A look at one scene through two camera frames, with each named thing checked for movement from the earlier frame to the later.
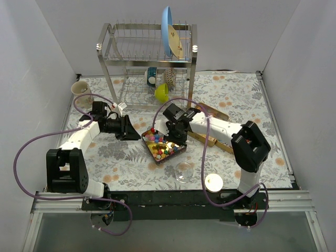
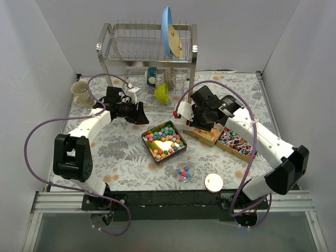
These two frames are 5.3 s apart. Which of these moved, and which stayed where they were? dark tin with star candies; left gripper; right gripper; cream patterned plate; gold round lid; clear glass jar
Moved: right gripper; left gripper
Stayed: clear glass jar; dark tin with star candies; gold round lid; cream patterned plate
